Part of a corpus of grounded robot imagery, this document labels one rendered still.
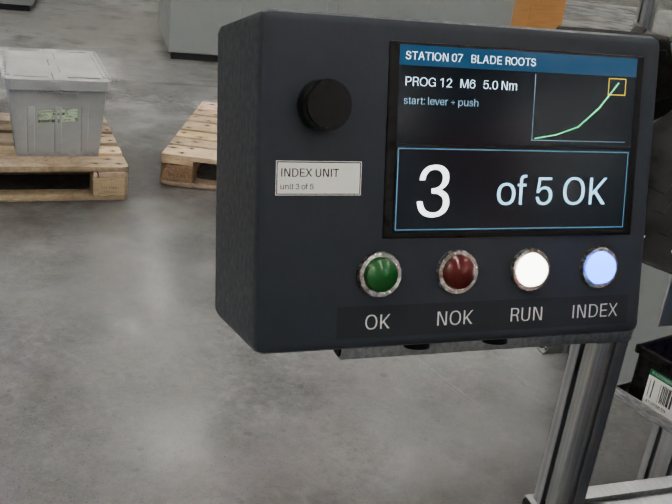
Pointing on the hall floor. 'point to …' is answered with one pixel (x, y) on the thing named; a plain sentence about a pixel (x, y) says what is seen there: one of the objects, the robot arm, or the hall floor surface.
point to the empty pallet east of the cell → (192, 150)
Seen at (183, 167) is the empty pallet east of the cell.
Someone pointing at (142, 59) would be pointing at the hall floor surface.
